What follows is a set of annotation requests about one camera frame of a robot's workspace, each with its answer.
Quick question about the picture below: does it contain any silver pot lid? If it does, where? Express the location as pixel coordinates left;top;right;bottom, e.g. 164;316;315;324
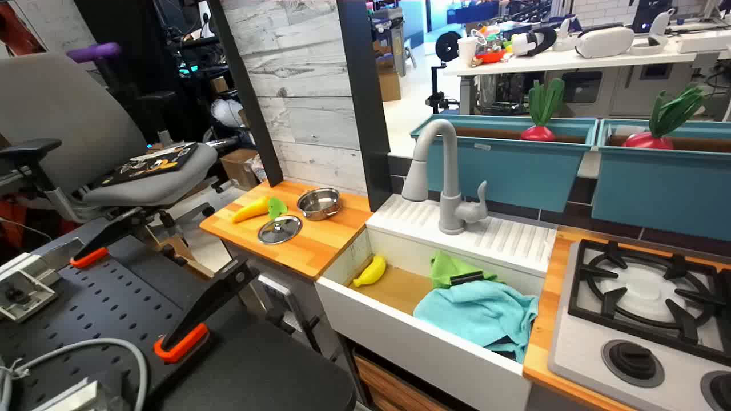
258;214;303;245

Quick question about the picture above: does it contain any silver pot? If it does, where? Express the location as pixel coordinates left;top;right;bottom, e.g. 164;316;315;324
297;190;341;219

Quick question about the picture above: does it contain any yellow toy banana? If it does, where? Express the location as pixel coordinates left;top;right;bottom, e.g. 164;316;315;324
353;256;389;287

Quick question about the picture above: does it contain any grey faucet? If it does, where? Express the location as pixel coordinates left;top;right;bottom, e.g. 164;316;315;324
402;119;488;236

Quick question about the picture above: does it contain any white sink basin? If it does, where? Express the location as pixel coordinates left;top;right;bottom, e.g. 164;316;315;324
317;196;558;411

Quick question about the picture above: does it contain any yellow toy corn green husk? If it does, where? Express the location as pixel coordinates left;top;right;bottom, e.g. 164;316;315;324
232;196;287;223

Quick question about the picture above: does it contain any green cloth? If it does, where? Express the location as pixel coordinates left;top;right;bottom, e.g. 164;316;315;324
429;253;497;287

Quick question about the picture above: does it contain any teal cloth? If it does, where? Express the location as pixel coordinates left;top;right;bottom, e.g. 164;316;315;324
413;280;540;363

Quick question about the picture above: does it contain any left teal planter box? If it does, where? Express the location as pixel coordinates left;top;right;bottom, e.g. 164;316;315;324
442;113;598;213

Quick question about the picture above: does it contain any teal planter box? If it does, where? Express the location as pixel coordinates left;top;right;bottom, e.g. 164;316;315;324
442;113;598;213
592;119;731;242

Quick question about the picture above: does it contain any left toy radish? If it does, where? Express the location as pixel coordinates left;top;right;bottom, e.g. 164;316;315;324
521;77;564;141

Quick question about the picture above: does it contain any toy radish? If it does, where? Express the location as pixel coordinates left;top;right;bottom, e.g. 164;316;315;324
626;84;706;150
521;77;564;141

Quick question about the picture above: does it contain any near black orange clamp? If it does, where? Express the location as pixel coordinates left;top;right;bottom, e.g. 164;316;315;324
153;259;253;365

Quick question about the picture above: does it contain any black orange clamp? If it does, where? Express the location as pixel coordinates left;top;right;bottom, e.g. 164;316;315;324
153;259;253;365
68;209;147;270

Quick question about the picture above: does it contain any far black orange clamp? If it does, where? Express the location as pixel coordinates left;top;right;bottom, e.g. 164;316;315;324
68;209;147;270

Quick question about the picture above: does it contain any white background table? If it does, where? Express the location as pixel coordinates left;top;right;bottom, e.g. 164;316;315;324
445;29;731;101

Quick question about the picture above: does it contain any toy gas stove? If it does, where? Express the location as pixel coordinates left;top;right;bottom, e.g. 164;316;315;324
549;239;731;411

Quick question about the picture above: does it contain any right teal planter box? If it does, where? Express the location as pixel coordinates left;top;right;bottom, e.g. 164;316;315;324
592;119;731;242

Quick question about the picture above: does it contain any grey office chair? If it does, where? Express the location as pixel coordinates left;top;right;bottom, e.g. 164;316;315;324
0;53;218;223

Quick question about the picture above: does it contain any right toy radish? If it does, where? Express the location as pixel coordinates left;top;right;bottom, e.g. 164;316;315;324
626;84;706;150

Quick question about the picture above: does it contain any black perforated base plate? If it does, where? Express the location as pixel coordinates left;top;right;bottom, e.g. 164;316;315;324
0;259;211;411

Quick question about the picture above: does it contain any grey cable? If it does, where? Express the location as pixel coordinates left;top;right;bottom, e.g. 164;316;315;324
0;336;151;411

